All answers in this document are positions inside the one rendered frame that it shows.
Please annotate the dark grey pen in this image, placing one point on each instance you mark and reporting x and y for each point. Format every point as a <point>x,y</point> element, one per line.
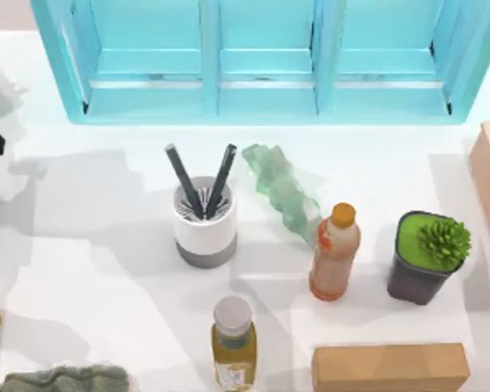
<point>183,179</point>
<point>220,179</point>

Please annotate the white and grey pen holder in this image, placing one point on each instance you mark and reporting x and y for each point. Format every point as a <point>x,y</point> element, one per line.
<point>205,241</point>

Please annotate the orange bottle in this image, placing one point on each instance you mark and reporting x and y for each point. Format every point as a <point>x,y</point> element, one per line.
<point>335,257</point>

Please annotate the light blue rack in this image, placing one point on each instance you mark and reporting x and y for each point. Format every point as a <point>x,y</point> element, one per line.
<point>265,61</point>

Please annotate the yellow bottle with grey cap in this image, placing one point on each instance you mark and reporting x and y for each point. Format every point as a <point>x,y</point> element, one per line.
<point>233,347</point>

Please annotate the green plant in dark pot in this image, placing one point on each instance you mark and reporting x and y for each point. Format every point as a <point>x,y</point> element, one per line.
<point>426,257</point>

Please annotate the brown cardboard box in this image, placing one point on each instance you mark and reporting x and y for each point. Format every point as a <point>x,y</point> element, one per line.
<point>390,369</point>

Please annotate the grey-green crumpled cloth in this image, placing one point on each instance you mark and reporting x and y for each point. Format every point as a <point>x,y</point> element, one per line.
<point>65,379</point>

